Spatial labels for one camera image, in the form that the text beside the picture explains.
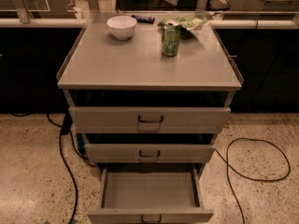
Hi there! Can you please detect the grey drawer cabinet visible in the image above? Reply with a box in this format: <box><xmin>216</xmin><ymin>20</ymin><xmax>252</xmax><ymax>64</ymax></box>
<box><xmin>56</xmin><ymin>12</ymin><xmax>245</xmax><ymax>224</ymax></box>

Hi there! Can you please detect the black remote control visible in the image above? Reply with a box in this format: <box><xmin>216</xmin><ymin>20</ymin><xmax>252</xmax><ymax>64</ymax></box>
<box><xmin>132</xmin><ymin>15</ymin><xmax>155</xmax><ymax>24</ymax></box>

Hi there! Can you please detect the green chip bag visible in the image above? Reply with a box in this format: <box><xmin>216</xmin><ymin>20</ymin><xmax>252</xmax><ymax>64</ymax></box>
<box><xmin>158</xmin><ymin>15</ymin><xmax>207</xmax><ymax>30</ymax></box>

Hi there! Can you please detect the black cable left floor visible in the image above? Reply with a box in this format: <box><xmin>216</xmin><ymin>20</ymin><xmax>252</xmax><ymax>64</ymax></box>
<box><xmin>46</xmin><ymin>112</ymin><xmax>94</xmax><ymax>224</ymax></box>

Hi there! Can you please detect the grey drawer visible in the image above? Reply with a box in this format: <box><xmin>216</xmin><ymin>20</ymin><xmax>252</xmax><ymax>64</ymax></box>
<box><xmin>69</xmin><ymin>106</ymin><xmax>230</xmax><ymax>133</ymax></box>
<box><xmin>85</xmin><ymin>144</ymin><xmax>214</xmax><ymax>163</ymax></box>
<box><xmin>88</xmin><ymin>164</ymin><xmax>213</xmax><ymax>224</ymax></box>

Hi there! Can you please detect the grey top drawer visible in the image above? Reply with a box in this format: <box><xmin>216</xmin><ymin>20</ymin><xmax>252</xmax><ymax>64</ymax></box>
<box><xmin>69</xmin><ymin>106</ymin><xmax>230</xmax><ymax>133</ymax></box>

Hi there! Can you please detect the grey middle drawer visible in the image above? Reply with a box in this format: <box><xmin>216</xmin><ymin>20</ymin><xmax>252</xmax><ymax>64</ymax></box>
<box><xmin>85</xmin><ymin>144</ymin><xmax>214</xmax><ymax>163</ymax></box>

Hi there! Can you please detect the white ceramic bowl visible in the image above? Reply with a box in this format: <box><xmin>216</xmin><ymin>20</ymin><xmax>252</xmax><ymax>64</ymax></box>
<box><xmin>107</xmin><ymin>16</ymin><xmax>137</xmax><ymax>40</ymax></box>

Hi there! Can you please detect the grey bottom drawer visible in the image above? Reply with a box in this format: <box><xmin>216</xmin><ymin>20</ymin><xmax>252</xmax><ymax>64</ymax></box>
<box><xmin>88</xmin><ymin>164</ymin><xmax>213</xmax><ymax>224</ymax></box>

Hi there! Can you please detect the black cable right floor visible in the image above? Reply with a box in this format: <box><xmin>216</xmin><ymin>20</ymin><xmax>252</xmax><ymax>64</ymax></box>
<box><xmin>214</xmin><ymin>137</ymin><xmax>292</xmax><ymax>224</ymax></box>

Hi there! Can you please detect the black cable floor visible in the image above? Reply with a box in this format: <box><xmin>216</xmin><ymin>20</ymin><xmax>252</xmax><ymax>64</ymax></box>
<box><xmin>214</xmin><ymin>137</ymin><xmax>292</xmax><ymax>224</ymax></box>
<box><xmin>46</xmin><ymin>112</ymin><xmax>94</xmax><ymax>224</ymax></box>

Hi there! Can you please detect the green soda can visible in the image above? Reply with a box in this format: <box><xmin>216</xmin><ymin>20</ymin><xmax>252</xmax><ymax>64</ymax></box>
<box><xmin>162</xmin><ymin>20</ymin><xmax>181</xmax><ymax>57</ymax></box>

